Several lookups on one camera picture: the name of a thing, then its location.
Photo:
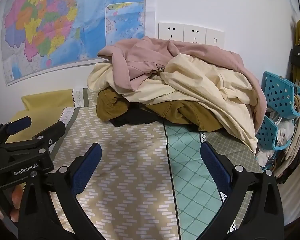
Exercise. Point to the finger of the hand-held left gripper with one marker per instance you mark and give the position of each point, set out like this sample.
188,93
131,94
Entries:
51,131
17,125

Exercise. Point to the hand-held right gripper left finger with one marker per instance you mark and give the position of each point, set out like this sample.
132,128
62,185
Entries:
88,165

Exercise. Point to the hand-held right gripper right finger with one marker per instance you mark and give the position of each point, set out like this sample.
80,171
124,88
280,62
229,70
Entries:
214,166

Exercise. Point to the pink jacket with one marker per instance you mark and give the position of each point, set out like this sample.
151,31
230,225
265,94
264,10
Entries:
140,60

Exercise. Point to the person's left hand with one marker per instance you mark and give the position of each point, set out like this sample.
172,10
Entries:
16,196

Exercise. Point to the yellow cloth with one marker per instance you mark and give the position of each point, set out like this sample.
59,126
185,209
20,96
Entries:
47,102

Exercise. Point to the patterned bed sheet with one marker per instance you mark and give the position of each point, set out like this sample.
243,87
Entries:
130,167

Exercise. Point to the mustard brown garment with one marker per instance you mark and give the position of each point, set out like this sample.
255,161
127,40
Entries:
107,107

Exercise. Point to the black garment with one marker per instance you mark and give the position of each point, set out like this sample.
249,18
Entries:
132,117

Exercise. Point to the blue plastic basket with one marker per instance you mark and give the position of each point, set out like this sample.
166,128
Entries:
277,92
268,130

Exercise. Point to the white crumpled cloth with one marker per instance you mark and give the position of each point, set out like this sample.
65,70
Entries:
283,130

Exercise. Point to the cream garment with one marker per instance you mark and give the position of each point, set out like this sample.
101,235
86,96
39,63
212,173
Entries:
190,85

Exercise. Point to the beige cloth bundle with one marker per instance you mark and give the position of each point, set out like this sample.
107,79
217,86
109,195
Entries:
297,142

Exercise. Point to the colourful wall map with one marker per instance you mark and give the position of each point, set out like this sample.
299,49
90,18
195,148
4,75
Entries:
52,17

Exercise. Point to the white wall switch plate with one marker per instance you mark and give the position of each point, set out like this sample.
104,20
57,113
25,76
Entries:
215,38

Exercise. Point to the white wall socket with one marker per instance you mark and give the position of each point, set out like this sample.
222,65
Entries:
171,31
195,33

